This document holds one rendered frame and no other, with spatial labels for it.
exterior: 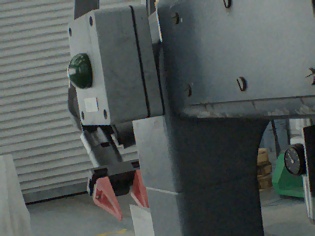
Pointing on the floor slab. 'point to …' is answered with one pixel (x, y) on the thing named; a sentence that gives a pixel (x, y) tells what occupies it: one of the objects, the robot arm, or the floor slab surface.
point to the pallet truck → (283, 185)
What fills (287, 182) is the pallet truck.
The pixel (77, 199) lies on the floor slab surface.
